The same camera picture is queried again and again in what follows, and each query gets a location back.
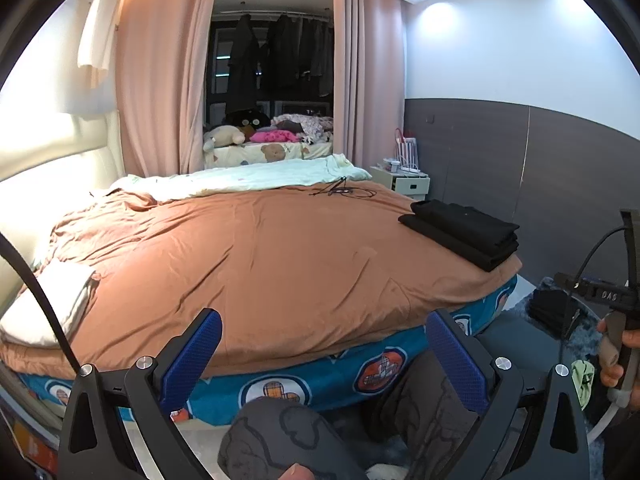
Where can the person's right hand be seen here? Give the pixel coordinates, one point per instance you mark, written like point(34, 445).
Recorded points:
point(631, 360)

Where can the blue printed bed sheet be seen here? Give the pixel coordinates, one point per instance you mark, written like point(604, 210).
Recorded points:
point(320, 375)

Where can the blue fluffy rug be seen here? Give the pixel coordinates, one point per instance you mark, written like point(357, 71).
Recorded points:
point(607, 455)

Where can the white power strip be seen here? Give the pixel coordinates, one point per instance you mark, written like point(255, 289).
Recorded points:
point(415, 172)

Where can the white hanging cloth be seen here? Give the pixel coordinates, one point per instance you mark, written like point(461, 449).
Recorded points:
point(100, 25)

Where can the black plush toy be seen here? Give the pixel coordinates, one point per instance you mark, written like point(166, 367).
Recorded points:
point(247, 120)

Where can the white pillow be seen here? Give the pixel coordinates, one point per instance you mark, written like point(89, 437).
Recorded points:
point(45, 300)

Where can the light green cloth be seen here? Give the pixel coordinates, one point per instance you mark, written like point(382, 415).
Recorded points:
point(582, 380)

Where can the striped tote bag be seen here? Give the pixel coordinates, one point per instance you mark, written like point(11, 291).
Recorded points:
point(406, 152)

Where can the pink curtain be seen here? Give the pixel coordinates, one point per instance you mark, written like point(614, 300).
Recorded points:
point(370, 80)
point(160, 80)

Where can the cream padded headboard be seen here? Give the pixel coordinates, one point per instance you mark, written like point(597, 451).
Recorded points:
point(45, 170)

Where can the orange box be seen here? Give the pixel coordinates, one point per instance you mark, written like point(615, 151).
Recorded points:
point(37, 447)

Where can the brown blanket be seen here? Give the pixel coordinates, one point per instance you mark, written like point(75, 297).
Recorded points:
point(250, 260)

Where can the black cloth pile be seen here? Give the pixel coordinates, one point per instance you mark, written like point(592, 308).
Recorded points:
point(550, 310)

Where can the pale green quilt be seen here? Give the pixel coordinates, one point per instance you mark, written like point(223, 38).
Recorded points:
point(250, 175)

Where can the dark hanging coat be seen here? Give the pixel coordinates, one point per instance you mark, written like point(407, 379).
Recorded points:
point(244, 65)

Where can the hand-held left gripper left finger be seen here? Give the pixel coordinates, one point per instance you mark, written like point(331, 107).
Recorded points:
point(192, 355)

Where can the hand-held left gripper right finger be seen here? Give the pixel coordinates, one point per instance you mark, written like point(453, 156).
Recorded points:
point(457, 360)

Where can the pink cloth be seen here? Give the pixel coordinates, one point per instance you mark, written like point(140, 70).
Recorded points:
point(272, 136)

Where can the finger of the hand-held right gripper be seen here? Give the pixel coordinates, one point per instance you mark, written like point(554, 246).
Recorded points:
point(570, 282)

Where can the beige plush toy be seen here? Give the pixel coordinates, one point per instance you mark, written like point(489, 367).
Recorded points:
point(225, 135)

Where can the dark grey stool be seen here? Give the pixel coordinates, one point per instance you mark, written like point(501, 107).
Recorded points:
point(515, 340)

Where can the bear print cushion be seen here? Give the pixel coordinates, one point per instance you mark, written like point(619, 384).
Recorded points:
point(290, 152)

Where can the black clothes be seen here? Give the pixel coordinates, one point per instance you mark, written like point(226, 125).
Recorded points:
point(480, 255)

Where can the person's left hand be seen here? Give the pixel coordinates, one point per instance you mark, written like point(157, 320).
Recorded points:
point(295, 472)

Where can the dark hanging clothes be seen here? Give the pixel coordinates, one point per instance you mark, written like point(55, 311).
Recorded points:
point(300, 55)

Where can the white bedside cabinet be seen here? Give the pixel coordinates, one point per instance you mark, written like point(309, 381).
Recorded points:
point(412, 187)

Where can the person's patterned grey pants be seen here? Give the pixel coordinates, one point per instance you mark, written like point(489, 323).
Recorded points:
point(280, 435)

